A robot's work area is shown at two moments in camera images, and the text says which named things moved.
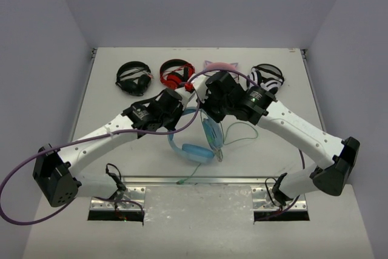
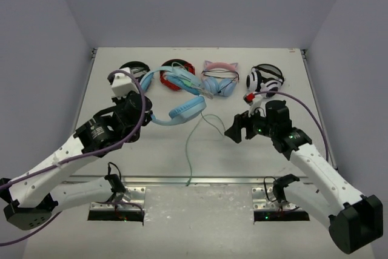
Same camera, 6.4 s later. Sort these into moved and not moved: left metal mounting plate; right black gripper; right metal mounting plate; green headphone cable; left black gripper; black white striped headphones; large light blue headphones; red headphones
Moved: green headphone cable; left black gripper; large light blue headphones; right black gripper
Not moved: black white striped headphones; left metal mounting plate; red headphones; right metal mounting plate
